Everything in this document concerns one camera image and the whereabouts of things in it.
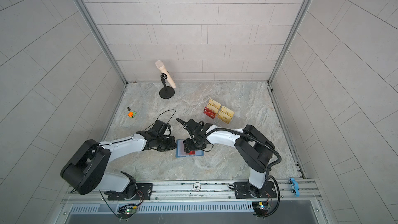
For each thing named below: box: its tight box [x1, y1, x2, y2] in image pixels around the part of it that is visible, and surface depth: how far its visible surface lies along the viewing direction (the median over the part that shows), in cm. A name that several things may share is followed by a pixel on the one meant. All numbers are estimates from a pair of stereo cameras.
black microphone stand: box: [159, 72, 175, 100], surface depth 110 cm
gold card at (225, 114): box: [217, 105, 235, 125], surface depth 91 cm
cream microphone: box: [155, 60, 176, 89], surface depth 93 cm
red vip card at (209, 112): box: [203, 106, 217, 120], surface depth 96 cm
